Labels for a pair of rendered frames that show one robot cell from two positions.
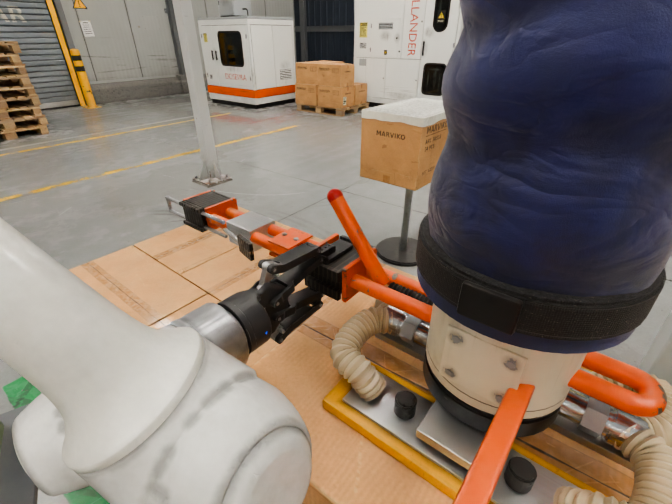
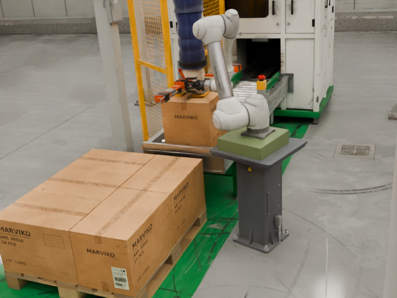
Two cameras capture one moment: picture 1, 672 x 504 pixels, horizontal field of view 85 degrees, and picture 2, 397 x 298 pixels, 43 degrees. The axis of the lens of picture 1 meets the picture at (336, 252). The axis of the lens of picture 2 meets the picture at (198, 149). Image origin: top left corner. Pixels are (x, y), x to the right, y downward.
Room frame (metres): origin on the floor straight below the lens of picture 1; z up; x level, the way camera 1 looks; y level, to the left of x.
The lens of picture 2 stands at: (1.43, 3.71, 2.07)
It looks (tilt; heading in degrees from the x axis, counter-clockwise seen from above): 22 degrees down; 254
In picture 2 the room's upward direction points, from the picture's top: 4 degrees counter-clockwise
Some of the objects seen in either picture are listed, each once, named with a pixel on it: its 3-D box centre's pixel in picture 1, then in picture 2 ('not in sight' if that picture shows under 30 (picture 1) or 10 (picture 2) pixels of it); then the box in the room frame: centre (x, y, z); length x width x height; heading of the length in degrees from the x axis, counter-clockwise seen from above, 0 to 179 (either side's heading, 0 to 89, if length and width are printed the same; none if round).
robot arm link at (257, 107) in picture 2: not in sight; (256, 110); (0.17, 0.69, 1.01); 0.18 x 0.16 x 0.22; 7
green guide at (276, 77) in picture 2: not in sight; (264, 94); (-0.61, -0.93, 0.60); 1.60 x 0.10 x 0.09; 51
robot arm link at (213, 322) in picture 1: (210, 343); (208, 85); (0.32, 0.15, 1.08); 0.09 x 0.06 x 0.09; 51
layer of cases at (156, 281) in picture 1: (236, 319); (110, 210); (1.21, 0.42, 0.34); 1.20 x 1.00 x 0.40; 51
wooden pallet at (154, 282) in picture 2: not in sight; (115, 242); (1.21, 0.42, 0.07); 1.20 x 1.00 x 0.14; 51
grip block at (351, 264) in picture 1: (340, 265); (181, 84); (0.49, -0.01, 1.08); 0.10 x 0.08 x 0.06; 141
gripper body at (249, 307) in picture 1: (258, 312); (199, 85); (0.38, 0.10, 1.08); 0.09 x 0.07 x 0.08; 141
